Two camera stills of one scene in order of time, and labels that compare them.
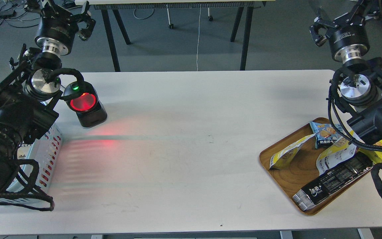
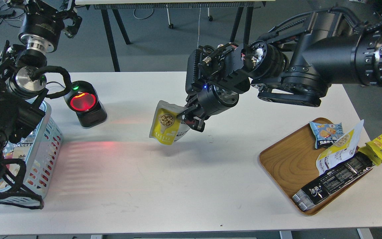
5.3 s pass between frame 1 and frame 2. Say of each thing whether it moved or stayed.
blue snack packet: stayed
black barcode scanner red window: stayed
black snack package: stayed
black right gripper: moved
